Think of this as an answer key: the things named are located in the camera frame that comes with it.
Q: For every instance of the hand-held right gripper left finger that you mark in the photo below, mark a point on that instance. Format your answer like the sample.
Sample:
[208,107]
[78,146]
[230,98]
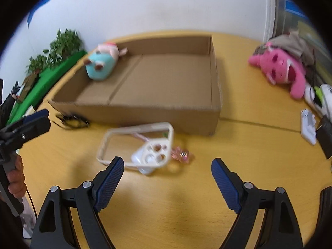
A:
[109,185]

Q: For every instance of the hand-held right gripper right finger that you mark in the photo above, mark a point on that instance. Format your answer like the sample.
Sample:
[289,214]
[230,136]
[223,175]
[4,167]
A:
[225,186]

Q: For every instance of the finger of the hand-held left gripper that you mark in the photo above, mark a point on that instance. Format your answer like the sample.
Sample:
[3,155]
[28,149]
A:
[31,131]
[36,115]

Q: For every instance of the black glasses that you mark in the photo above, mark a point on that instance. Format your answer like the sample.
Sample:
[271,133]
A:
[74,120]

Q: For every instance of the pink transparent bear pen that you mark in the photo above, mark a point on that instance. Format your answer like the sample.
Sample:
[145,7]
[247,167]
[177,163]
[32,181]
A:
[181,155]

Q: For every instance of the cream phone case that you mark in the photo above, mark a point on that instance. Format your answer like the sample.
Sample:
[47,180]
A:
[155,158]

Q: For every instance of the brown cardboard box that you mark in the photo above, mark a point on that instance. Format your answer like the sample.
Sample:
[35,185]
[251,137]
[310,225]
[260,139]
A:
[155,83]

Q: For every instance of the person's left hand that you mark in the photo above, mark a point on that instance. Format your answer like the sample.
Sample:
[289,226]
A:
[16,181]

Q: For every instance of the green board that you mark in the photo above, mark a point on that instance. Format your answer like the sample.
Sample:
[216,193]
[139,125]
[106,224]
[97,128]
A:
[44,83]

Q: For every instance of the green leafy plant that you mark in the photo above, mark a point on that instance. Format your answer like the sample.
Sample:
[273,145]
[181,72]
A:
[62,46]

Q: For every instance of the teal and pink plush toy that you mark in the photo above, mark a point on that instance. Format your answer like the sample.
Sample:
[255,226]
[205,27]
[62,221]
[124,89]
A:
[102,62]

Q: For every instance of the black flat item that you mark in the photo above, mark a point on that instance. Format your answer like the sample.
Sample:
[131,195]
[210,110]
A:
[325,134]

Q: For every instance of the white and green item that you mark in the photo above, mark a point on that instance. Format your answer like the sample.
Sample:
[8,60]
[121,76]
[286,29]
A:
[321,96]

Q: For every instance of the grey cloth bag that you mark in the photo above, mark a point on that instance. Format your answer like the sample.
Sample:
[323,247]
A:
[293,44]

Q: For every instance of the blue window sign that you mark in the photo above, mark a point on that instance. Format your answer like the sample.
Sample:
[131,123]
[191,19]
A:
[293,7]

